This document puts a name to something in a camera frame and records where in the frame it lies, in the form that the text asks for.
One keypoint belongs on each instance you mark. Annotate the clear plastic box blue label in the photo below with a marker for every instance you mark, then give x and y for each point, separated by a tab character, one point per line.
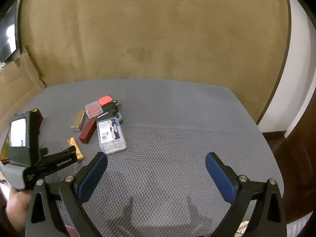
111	138

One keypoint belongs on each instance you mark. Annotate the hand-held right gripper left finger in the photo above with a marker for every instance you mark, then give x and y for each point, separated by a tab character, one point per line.
92	177

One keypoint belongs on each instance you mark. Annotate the gold metal bar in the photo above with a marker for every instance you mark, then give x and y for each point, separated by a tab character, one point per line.
79	119

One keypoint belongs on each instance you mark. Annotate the small clear case red insert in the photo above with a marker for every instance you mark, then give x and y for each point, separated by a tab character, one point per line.
93	109

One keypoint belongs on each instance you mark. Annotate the dark red rectangular box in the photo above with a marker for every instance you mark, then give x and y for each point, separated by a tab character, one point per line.
87	132

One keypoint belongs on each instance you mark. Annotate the black device with red cap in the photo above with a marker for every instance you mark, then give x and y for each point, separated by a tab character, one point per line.
109	108

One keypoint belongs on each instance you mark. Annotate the gold stick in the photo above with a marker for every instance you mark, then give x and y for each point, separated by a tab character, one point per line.
80	156

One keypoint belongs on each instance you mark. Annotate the person's left forearm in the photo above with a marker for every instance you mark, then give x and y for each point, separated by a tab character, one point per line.
17	207

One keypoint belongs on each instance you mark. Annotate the brown suede backdrop panel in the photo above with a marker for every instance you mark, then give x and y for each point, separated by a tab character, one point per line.
148	29

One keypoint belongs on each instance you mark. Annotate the brown cardboard sheet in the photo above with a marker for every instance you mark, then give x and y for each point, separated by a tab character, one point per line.
17	86

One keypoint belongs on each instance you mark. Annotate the small silver metal piece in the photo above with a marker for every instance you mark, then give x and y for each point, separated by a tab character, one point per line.
120	118

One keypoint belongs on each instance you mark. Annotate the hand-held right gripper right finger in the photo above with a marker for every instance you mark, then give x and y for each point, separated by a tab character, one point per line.
221	177

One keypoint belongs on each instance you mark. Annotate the gold tray with dark red sides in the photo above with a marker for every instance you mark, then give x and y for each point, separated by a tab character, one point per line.
40	119

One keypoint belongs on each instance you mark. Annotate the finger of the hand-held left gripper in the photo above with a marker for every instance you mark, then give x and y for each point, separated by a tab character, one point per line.
53	161

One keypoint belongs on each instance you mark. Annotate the dark wooden furniture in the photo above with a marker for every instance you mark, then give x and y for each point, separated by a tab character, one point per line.
296	165

